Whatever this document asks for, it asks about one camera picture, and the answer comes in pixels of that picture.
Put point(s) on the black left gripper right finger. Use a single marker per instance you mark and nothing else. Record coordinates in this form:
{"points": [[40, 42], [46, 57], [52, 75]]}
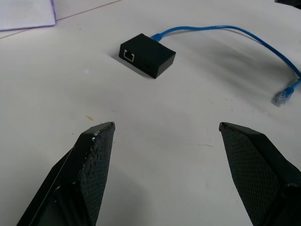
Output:
{"points": [[258, 169]]}

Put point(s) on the white sheet with purple edge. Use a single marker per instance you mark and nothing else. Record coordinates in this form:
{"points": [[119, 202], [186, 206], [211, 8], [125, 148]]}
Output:
{"points": [[26, 13]]}

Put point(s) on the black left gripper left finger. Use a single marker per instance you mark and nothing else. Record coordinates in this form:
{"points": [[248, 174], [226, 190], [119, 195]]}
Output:
{"points": [[77, 174]]}

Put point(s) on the black ethernet adapter box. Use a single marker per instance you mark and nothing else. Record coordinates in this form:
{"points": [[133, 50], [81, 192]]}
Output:
{"points": [[148, 55]]}

